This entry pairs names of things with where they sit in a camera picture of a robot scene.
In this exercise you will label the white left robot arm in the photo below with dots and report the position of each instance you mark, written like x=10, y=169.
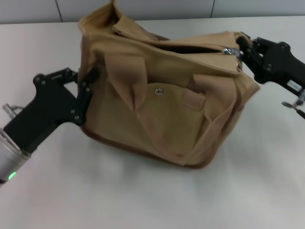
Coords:
x=9, y=159

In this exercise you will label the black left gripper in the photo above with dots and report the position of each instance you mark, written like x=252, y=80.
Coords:
x=50, y=105

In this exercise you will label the khaki canvas food bag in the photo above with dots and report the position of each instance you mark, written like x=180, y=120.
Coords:
x=155, y=107

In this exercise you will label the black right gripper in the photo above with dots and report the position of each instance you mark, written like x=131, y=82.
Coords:
x=278, y=64

